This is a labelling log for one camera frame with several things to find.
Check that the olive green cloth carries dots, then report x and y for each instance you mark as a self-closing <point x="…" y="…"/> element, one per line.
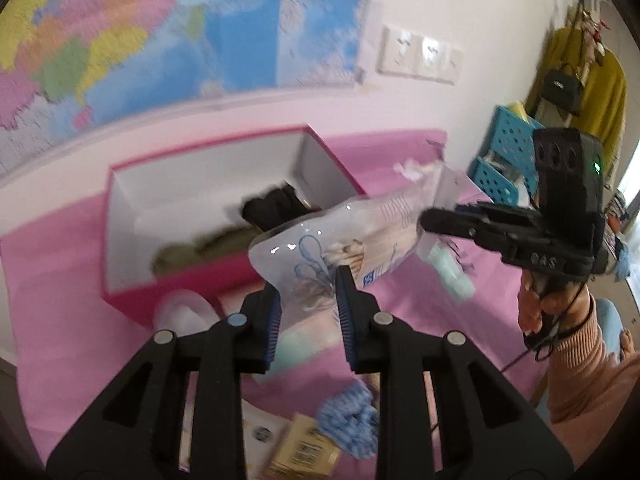
<point x="200" y="252"/>

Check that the white wipes packet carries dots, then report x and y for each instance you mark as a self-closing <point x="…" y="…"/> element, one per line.
<point x="260" y="430"/>

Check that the person's right hand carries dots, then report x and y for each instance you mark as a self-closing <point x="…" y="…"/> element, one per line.
<point x="532" y="310"/>

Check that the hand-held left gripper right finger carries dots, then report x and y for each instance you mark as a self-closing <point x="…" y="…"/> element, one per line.
<point x="342" y="310"/>

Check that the peach packet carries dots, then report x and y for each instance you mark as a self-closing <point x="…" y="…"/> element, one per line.
<point x="232" y="302"/>

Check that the black cloth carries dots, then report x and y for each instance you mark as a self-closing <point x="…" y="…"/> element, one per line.
<point x="272" y="207"/>

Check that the white round cotton pack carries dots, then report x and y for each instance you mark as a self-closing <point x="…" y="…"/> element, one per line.
<point x="182" y="312"/>

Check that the mint green packet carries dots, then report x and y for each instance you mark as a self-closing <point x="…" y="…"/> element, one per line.
<point x="305" y="345"/>
<point x="452" y="272"/>

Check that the colourful wall map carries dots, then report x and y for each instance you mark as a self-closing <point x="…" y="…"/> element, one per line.
<point x="150" y="25"/>

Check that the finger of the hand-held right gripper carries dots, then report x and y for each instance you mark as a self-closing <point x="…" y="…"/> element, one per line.
<point x="480" y="207"/>
<point x="450" y="225"/>

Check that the yellow tissue packet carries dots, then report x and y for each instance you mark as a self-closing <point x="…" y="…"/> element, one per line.
<point x="305" y="447"/>

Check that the black handbag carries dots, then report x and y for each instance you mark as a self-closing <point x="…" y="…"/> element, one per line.
<point x="562" y="87"/>

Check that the clear cotton swab bag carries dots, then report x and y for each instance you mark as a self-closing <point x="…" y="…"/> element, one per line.
<point x="345" y="230"/>

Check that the blue striped cloth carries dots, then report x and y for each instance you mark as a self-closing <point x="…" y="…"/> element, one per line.
<point x="350" y="420"/>

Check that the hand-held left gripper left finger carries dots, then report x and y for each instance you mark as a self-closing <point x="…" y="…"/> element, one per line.
<point x="272" y="322"/>

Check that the pink cardboard box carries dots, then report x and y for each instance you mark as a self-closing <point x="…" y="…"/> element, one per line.
<point x="150" y="200"/>

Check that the person's right forearm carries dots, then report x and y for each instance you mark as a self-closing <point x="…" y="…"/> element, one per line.
<point x="595" y="385"/>

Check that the yellow coat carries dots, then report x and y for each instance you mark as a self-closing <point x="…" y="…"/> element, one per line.
<point x="602" y="95"/>

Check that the pink floral bed sheet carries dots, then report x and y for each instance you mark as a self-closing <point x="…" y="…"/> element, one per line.
<point x="60" y="285"/>

